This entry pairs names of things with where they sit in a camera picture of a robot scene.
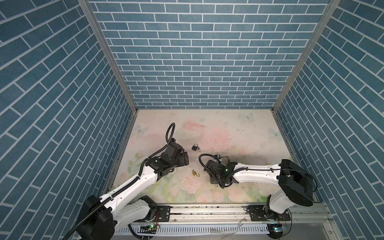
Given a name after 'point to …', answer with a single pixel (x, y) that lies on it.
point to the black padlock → (194, 147)
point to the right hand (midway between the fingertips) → (210, 177)
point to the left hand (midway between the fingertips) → (184, 157)
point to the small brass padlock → (194, 172)
